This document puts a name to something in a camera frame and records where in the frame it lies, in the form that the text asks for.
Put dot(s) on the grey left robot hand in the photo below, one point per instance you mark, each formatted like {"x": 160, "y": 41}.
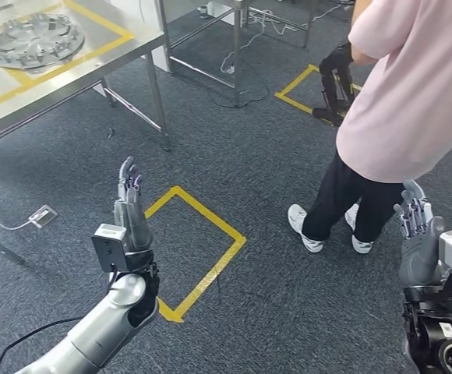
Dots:
{"x": 134, "y": 227}

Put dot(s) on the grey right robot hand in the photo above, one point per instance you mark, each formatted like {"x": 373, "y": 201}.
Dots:
{"x": 421, "y": 258}

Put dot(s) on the silver plastic wheel hubcap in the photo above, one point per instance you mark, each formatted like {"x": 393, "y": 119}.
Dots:
{"x": 35, "y": 41}

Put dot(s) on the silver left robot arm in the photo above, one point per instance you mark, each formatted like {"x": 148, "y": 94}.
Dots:
{"x": 101, "y": 330}

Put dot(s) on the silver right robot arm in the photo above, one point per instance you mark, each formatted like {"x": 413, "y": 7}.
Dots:
{"x": 432, "y": 335}

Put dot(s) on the metal legged workbench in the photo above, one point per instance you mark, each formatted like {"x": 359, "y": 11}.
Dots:
{"x": 113, "y": 46}

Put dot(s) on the floor socket with plug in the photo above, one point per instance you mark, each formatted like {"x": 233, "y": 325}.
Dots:
{"x": 42, "y": 216}

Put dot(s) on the person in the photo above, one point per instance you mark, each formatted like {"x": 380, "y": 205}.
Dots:
{"x": 405, "y": 103}

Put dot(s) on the white cabinet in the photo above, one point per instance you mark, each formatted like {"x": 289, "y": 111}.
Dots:
{"x": 140, "y": 15}

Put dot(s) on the black legged robot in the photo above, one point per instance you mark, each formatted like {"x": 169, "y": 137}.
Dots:
{"x": 333, "y": 77}

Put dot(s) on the metal legged table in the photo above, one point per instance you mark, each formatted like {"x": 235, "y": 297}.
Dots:
{"x": 236, "y": 51}

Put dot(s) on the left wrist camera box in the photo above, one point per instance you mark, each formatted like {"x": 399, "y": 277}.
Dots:
{"x": 109, "y": 250}

